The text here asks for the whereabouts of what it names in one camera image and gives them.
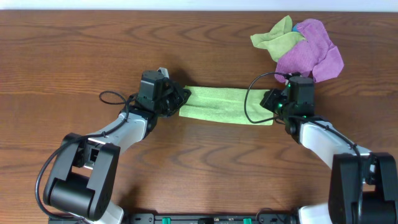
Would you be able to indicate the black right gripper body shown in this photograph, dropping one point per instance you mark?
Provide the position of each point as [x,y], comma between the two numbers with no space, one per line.
[277,102]

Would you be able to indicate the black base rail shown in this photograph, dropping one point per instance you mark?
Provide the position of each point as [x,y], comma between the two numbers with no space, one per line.
[262,218]

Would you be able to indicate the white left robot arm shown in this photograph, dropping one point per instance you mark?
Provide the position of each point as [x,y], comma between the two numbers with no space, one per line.
[76,181]

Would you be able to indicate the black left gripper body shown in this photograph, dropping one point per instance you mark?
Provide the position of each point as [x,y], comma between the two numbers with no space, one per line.
[179,97]

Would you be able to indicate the olive green crumpled cloth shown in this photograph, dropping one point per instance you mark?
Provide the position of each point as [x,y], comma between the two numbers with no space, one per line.
[279,40]

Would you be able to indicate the light green microfiber cloth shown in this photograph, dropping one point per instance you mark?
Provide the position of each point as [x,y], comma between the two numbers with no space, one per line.
[224,105]

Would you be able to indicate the blue cloth under pile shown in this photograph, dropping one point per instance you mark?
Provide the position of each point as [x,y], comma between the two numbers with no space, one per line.
[295,29]

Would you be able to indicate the purple crumpled cloth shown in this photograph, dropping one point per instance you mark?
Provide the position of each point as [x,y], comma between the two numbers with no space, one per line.
[316,56]

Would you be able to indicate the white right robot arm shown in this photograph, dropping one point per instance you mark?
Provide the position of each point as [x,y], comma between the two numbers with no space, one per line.
[363,184]

